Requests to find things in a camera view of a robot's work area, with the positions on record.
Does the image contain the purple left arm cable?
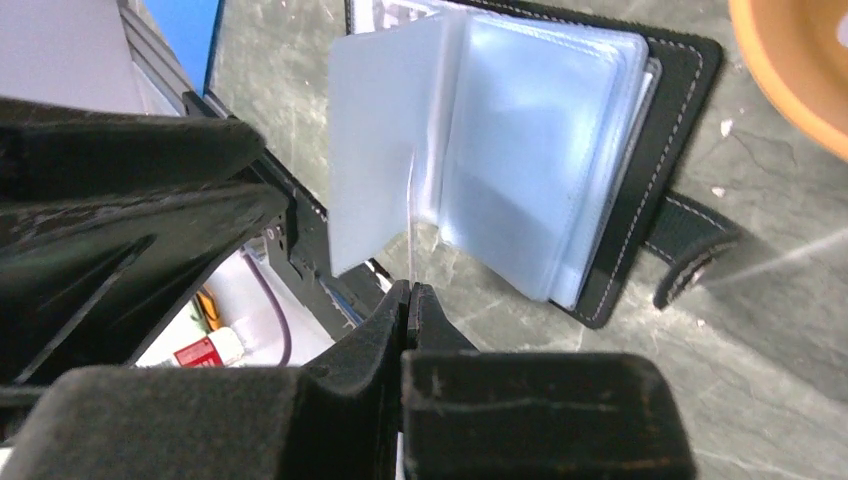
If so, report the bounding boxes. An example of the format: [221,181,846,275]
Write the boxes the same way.
[241,251,294,369]

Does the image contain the orange oval tray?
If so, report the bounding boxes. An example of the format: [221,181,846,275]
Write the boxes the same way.
[728,1,847,160]

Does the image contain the blue folder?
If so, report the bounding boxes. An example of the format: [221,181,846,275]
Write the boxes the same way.
[145,0,225,95]

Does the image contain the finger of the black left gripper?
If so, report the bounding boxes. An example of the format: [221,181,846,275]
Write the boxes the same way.
[1,98,265,202]
[1,183,287,385]

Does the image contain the aluminium frame rail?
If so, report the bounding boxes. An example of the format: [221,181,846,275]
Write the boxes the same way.
[118,1,220,118]

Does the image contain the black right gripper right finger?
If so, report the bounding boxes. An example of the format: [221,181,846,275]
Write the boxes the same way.
[401,284,697,479]

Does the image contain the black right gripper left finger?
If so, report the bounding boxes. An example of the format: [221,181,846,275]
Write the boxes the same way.
[1,280,410,479]

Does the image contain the black leather card holder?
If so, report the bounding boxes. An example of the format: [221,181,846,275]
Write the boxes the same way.
[328,1,741,329]

